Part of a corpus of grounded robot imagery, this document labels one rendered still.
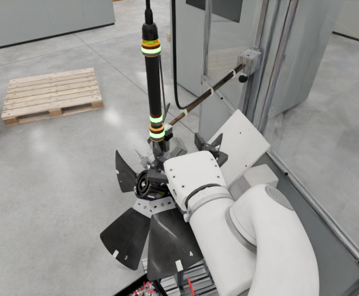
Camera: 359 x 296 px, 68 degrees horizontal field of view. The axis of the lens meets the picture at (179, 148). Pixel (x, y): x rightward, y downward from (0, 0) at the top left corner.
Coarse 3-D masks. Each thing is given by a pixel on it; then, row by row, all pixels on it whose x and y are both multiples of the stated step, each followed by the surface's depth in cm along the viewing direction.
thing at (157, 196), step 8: (144, 176) 106; (136, 184) 109; (152, 184) 101; (160, 184) 104; (136, 192) 107; (144, 192) 104; (152, 192) 102; (160, 192) 104; (168, 192) 108; (152, 200) 105
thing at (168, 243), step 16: (176, 208) 101; (160, 224) 96; (176, 224) 95; (160, 240) 92; (176, 240) 91; (192, 240) 90; (160, 256) 89; (176, 256) 87; (160, 272) 86; (176, 272) 84
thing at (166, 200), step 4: (156, 200) 104; (160, 200) 104; (164, 200) 104; (168, 200) 104; (172, 200) 104; (152, 204) 103; (156, 204) 103; (160, 204) 103; (164, 204) 103; (168, 204) 103; (172, 204) 103; (152, 208) 101; (156, 208) 101; (160, 208) 101; (164, 208) 101; (168, 208) 101; (156, 212) 100
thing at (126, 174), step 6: (120, 156) 127; (120, 162) 128; (120, 168) 129; (126, 168) 124; (120, 174) 132; (126, 174) 126; (132, 174) 120; (126, 180) 129; (132, 180) 123; (120, 186) 137; (126, 186) 132; (132, 186) 127
